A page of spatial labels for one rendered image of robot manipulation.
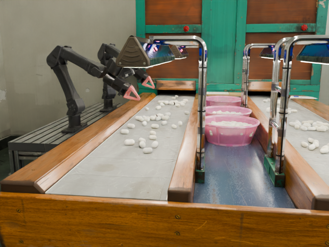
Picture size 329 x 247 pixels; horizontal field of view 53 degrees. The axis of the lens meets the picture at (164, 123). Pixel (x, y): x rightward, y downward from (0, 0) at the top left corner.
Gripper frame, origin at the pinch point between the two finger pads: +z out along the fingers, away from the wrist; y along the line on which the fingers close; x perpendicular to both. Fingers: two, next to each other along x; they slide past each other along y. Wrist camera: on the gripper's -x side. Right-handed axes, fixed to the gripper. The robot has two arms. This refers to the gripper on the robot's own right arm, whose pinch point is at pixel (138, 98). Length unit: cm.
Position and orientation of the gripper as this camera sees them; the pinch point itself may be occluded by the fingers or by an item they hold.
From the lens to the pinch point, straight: 164.2
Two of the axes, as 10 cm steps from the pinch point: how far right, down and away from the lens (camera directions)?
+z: 8.3, 5.6, -0.1
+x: -5.4, 8.1, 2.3
